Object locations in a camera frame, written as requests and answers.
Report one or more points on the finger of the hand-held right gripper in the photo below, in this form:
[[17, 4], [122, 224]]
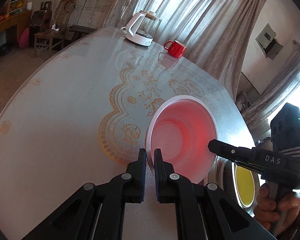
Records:
[[230, 151], [250, 168]]

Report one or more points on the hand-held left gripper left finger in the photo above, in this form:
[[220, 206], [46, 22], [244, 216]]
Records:
[[142, 177]]

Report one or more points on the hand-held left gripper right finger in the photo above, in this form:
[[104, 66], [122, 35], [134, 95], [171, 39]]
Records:
[[157, 177]]

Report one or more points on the floral plate with red marks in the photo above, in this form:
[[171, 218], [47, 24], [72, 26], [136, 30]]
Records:
[[219, 168]]

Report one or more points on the yellow bowl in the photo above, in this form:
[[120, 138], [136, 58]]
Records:
[[245, 188]]

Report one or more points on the stainless steel bowl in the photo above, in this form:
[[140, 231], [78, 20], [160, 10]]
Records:
[[257, 192]]

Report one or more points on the red bowl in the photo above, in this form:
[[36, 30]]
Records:
[[185, 135]]

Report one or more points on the person's right hand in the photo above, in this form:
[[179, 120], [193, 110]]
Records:
[[285, 212]]

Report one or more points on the printed bag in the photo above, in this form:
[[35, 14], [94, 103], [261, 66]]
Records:
[[243, 102]]

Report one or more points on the narrow beige curtain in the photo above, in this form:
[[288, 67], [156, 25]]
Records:
[[277, 90]]

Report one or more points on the red mug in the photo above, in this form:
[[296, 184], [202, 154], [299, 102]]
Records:
[[176, 48]]

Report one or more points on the grey electrical panel box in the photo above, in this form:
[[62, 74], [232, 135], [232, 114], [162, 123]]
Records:
[[268, 40]]

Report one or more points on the wide beige curtain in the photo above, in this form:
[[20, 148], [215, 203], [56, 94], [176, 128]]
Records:
[[190, 17]]

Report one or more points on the white electric kettle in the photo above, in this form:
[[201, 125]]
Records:
[[140, 32]]

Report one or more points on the dark bench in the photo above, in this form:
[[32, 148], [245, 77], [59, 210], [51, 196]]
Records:
[[82, 29]]

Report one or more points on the wooden chair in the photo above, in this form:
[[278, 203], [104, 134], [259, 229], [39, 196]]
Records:
[[46, 36]]

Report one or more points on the white power strip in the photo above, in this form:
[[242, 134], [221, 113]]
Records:
[[55, 27]]

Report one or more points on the pink bag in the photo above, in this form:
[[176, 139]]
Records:
[[24, 38]]

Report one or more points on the black speaker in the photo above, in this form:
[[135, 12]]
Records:
[[38, 21]]

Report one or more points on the wooden cabinet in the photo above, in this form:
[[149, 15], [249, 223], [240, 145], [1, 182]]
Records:
[[5, 25]]

